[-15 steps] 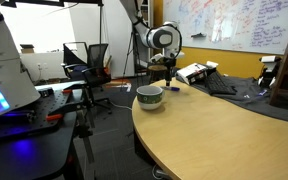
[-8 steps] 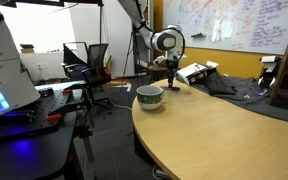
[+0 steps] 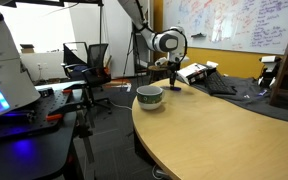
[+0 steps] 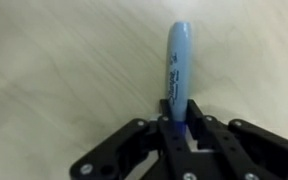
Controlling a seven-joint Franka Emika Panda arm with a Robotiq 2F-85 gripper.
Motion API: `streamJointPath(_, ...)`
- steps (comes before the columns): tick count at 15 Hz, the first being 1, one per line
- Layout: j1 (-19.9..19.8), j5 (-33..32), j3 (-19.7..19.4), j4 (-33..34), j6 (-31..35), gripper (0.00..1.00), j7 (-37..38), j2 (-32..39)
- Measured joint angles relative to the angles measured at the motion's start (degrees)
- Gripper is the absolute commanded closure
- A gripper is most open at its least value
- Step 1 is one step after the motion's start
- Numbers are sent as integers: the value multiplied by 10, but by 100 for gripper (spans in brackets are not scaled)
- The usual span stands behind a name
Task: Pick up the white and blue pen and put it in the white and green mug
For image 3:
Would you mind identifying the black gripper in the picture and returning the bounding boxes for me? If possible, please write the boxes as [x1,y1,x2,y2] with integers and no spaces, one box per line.
[167,61,182,89]

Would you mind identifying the white and green mug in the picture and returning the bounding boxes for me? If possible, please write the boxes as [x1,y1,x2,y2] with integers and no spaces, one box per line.
[136,84,166,111]

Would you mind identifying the round wooden stool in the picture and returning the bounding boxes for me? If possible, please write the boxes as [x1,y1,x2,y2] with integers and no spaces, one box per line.
[147,64,172,85]

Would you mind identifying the white cardboard box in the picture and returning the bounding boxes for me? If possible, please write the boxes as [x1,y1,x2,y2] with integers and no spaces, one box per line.
[176,62,209,86]

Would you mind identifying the black computer keyboard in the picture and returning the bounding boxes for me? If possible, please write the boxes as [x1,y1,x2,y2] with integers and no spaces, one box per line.
[205,71,238,96]

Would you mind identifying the black whiteboard eraser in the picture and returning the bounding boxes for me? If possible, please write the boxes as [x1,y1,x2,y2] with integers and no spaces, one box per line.
[190,32,207,39]

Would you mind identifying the black mesh office chair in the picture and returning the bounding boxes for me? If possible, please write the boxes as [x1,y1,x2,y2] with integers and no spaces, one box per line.
[81,43,114,116]

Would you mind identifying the grey cloth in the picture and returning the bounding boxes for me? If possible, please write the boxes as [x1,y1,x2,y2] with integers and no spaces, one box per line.
[190,74,288,126]

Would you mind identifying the black light stand pole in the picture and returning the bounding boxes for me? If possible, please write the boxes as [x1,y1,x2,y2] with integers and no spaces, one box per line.
[98,0,105,45]

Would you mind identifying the white and black device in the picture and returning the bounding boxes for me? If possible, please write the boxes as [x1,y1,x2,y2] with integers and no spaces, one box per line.
[257,55,282,89]

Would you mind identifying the dark wooden shelf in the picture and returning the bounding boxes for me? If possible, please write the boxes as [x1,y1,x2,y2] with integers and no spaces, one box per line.
[268,23,288,108]

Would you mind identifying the small black box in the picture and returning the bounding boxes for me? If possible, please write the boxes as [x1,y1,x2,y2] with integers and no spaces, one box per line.
[37,86,55,99]

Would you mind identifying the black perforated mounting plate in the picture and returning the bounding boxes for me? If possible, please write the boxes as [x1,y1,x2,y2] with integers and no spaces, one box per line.
[0,88,76,142]

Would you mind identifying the brown cardboard box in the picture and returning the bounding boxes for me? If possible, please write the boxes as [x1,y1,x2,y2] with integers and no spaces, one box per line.
[19,43,36,55]

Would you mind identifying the black robot cart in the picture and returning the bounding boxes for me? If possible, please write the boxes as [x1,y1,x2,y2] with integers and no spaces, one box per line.
[0,79,97,180]

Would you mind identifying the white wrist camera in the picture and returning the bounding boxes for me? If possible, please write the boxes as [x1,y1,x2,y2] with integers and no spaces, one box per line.
[154,56,169,67]

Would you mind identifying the black camera tripod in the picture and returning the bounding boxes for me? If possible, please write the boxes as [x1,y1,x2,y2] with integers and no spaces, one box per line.
[120,12,149,92]

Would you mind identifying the white floor cable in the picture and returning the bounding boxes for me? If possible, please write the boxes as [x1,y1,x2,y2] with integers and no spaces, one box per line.
[109,101,133,111]

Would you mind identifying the large wall whiteboard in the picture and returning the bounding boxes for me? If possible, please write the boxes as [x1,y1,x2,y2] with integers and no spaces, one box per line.
[161,0,288,56]

